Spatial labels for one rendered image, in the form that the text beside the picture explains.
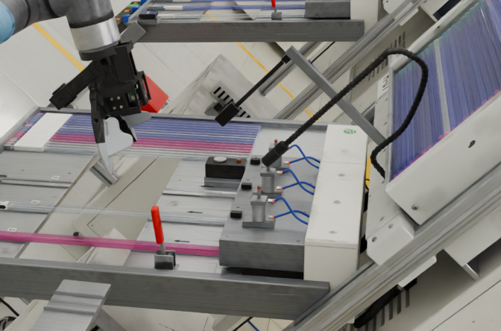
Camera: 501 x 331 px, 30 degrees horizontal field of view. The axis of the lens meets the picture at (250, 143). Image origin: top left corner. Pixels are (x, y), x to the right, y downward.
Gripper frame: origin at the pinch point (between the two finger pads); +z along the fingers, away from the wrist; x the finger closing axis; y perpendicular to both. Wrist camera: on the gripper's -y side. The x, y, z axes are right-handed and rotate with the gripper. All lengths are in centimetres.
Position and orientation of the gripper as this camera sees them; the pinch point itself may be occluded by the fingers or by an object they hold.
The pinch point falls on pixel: (120, 159)
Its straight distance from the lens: 161.8
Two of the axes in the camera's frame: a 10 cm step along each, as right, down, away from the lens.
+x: 1.5, -3.7, 9.2
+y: 9.6, -1.5, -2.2
